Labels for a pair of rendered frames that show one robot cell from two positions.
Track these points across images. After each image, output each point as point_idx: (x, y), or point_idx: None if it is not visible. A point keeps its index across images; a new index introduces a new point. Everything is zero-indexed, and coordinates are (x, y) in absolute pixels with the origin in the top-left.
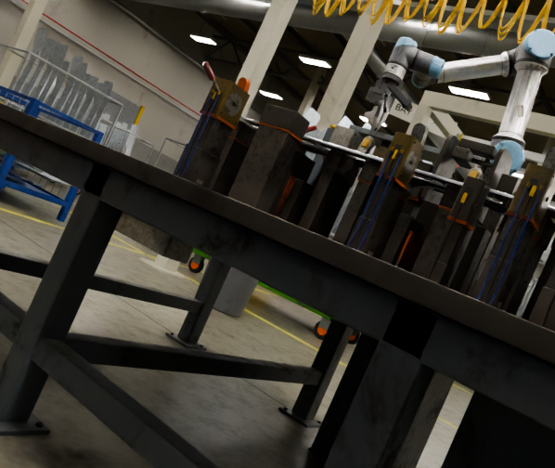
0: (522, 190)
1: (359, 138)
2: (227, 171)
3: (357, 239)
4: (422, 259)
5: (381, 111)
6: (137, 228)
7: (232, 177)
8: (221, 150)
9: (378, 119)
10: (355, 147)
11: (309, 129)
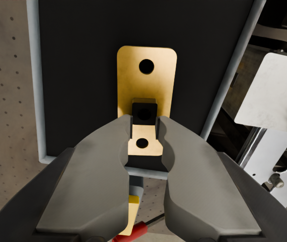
0: None
1: None
2: (232, 153)
3: None
4: None
5: (208, 193)
6: None
7: (220, 149)
8: (285, 154)
9: (197, 142)
10: (283, 53)
11: (142, 227)
